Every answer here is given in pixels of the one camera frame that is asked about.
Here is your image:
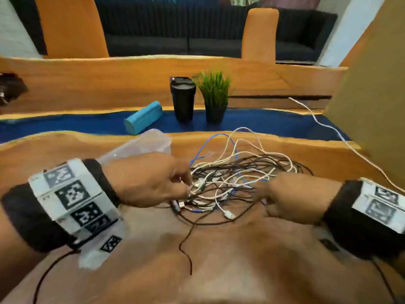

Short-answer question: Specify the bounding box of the teal cylindrical speaker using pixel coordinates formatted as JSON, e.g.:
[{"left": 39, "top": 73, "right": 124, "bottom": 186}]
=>
[{"left": 124, "top": 101, "right": 164, "bottom": 136}]

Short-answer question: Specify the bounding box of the black left camera cord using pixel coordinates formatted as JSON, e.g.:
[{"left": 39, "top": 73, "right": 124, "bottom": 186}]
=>
[{"left": 33, "top": 248, "right": 80, "bottom": 304}]

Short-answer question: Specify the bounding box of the person's left forearm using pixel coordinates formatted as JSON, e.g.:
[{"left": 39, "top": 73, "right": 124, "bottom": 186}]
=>
[{"left": 0, "top": 204, "right": 75, "bottom": 304}]

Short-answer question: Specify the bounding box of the black camera cord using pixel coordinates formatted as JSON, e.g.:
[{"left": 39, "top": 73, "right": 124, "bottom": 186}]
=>
[
  {"left": 372, "top": 258, "right": 398, "bottom": 304},
  {"left": 33, "top": 248, "right": 80, "bottom": 304}
]

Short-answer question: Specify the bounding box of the person's right hand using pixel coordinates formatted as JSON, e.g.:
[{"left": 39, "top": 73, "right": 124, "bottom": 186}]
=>
[{"left": 253, "top": 172, "right": 344, "bottom": 226}]

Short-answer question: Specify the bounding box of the black travel mug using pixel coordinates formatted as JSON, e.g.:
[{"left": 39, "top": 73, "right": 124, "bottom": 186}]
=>
[{"left": 170, "top": 76, "right": 197, "bottom": 124}]

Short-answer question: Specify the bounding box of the orange chair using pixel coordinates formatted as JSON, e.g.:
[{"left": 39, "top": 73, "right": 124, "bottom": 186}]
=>
[
  {"left": 241, "top": 8, "right": 280, "bottom": 64},
  {"left": 34, "top": 0, "right": 110, "bottom": 59}
]

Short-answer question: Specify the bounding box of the green potted plant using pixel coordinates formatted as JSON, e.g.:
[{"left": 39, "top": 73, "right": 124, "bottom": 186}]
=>
[{"left": 193, "top": 70, "right": 232, "bottom": 125}]

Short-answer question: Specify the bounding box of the black left wristband with markers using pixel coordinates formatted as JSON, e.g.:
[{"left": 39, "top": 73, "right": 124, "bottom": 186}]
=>
[{"left": 1, "top": 158, "right": 122, "bottom": 254}]

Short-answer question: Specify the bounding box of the clear plastic container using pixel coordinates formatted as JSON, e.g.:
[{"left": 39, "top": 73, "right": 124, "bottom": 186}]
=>
[{"left": 96, "top": 129, "right": 172, "bottom": 167}]

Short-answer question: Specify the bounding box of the tangle of mixed cables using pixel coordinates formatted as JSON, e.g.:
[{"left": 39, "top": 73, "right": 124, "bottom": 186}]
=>
[{"left": 170, "top": 126, "right": 314, "bottom": 276}]

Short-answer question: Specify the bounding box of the person's left hand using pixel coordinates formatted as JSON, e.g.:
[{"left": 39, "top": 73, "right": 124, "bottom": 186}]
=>
[{"left": 102, "top": 152, "right": 193, "bottom": 209}]

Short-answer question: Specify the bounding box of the long white charging cable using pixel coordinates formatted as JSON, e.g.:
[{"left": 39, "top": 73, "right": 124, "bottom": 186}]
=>
[{"left": 288, "top": 97, "right": 405, "bottom": 193}]

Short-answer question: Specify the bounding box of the black sofa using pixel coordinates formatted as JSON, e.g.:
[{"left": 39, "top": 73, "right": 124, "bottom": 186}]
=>
[{"left": 9, "top": 0, "right": 338, "bottom": 64}]

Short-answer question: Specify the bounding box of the black right camera cord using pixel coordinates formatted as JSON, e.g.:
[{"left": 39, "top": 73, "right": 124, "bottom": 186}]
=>
[{"left": 372, "top": 258, "right": 398, "bottom": 304}]

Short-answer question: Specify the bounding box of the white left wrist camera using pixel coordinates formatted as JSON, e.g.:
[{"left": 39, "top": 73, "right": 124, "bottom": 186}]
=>
[{"left": 77, "top": 224, "right": 130, "bottom": 269}]

